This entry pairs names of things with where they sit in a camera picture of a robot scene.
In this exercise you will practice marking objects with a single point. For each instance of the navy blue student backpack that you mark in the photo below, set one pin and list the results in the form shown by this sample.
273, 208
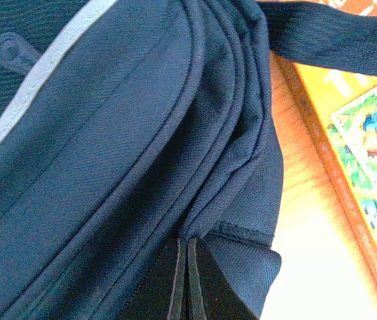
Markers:
125, 124

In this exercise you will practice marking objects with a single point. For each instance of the orange Treehouse paperback book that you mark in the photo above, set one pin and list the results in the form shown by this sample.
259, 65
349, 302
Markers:
339, 109

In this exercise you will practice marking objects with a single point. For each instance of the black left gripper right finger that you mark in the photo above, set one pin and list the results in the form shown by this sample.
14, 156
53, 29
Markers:
209, 295

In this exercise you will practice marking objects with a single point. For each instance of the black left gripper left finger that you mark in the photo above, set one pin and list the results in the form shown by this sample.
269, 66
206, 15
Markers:
161, 293

